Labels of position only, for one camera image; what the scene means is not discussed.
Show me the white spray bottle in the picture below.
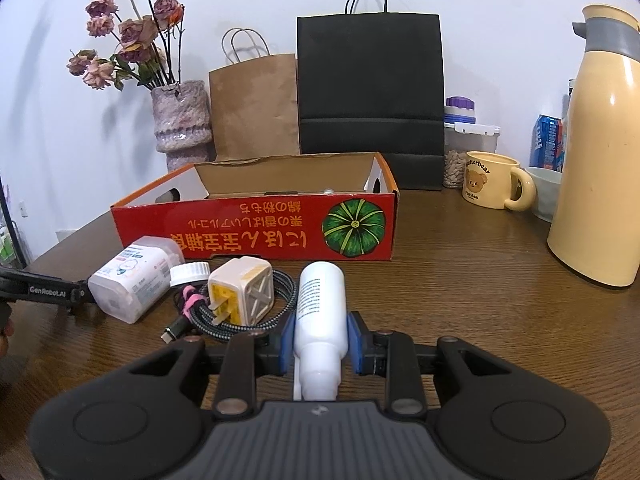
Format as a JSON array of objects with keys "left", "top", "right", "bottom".
[{"left": 294, "top": 261, "right": 348, "bottom": 402}]

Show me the person's left hand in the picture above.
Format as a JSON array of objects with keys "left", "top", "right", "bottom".
[{"left": 0, "top": 302, "right": 14, "bottom": 358}]

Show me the black light stand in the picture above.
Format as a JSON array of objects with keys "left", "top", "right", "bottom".
[{"left": 1, "top": 185, "right": 28, "bottom": 270}]

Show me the white yellow power adapter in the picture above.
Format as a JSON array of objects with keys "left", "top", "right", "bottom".
[{"left": 207, "top": 256, "right": 274, "bottom": 326}]

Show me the clear plastic pill container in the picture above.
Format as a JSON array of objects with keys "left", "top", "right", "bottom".
[{"left": 88, "top": 236, "right": 184, "bottom": 324}]

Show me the small white lid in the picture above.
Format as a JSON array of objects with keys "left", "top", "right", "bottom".
[{"left": 169, "top": 261, "right": 210, "bottom": 287}]

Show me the red pumpkin cardboard box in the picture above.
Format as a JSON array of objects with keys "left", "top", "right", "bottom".
[{"left": 111, "top": 153, "right": 399, "bottom": 261}]

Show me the yellow bear mug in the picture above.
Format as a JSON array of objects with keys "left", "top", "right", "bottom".
[{"left": 461, "top": 151, "right": 536, "bottom": 211}]

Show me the pink textured vase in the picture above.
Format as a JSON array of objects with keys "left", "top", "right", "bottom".
[{"left": 151, "top": 80, "right": 214, "bottom": 172}]

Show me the pale green bowl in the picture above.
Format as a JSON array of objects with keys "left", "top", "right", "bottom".
[{"left": 526, "top": 167, "right": 562, "bottom": 222}]

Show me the yellow thermos jug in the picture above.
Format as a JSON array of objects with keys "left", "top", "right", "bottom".
[{"left": 547, "top": 4, "right": 639, "bottom": 287}]

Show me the brown paper bag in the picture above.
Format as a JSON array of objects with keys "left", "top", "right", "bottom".
[{"left": 208, "top": 27, "right": 300, "bottom": 162}]

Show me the purple white jar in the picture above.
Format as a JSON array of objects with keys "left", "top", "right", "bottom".
[{"left": 444, "top": 96, "right": 476, "bottom": 124}]

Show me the dried rose bouquet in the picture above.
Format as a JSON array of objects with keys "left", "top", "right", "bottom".
[{"left": 66, "top": 0, "right": 186, "bottom": 90}]

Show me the black paper bag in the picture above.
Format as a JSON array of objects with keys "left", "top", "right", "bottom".
[{"left": 297, "top": 0, "right": 445, "bottom": 190}]

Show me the black braided cable coil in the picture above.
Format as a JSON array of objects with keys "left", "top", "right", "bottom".
[{"left": 159, "top": 268, "right": 300, "bottom": 346}]

